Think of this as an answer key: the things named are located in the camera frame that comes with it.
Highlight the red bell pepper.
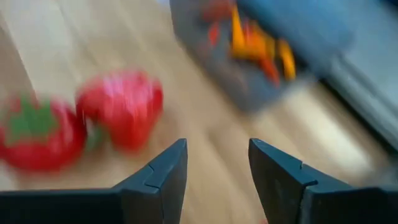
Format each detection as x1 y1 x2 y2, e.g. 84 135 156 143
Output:
75 70 165 153

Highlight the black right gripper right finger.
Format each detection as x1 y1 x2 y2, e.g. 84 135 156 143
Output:
248 138 398 224

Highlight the orange chili pepper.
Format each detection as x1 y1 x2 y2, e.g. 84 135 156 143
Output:
278 39 298 82
244 21 276 63

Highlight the red tomato green stem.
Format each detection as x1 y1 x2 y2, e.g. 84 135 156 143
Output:
0 93 88 174

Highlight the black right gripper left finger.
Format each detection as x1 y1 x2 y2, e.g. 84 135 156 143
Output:
0 138 188 224

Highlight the yellow chili pepper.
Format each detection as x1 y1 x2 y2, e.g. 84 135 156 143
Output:
229 6 246 60

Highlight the grey plastic bin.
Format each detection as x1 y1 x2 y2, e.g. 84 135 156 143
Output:
169 0 357 114

